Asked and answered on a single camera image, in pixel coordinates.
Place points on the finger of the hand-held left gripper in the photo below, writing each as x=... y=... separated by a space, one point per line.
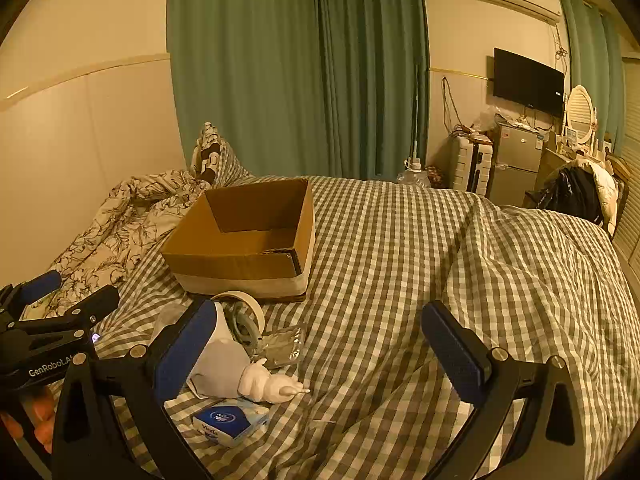
x=42 y=282
x=95 y=300

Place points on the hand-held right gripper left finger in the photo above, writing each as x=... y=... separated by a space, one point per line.
x=183 y=355

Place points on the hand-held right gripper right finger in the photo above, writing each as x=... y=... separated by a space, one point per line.
x=457 y=355

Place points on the white face mask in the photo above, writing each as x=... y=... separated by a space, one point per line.
x=220 y=360

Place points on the roll of tape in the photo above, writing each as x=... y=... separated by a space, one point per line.
x=245 y=317

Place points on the blue tissue packet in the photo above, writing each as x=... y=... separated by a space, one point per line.
x=230 y=420

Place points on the white figurine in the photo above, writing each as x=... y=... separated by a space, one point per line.
x=267 y=385

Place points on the clear foil wrapper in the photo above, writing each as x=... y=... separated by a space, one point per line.
x=282 y=342

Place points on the cardboard box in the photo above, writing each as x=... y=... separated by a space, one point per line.
x=240 y=240

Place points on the person's left hand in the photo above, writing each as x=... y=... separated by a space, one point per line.
x=40 y=412

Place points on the checkered bed cover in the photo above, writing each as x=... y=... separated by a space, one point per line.
x=400 y=310

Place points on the floral leaf-print quilt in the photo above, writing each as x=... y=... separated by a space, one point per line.
x=115 y=225

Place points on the clear plastic water jug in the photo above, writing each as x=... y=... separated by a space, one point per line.
x=414 y=175

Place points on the checkered pillow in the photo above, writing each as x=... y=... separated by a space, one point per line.
x=227 y=162

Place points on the white suitcase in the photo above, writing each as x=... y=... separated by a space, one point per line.
x=467 y=162

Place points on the black jacket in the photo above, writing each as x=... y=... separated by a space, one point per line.
x=570 y=192

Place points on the small grey refrigerator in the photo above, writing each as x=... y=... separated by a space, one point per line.
x=512 y=165

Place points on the white jacket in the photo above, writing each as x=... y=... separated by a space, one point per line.
x=605 y=190

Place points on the oval white vanity mirror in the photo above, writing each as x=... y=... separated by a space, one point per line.
x=580 y=112

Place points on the narrow green curtain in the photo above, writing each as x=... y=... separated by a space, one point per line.
x=592 y=60

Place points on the black wall television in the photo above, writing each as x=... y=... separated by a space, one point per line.
x=527 y=80

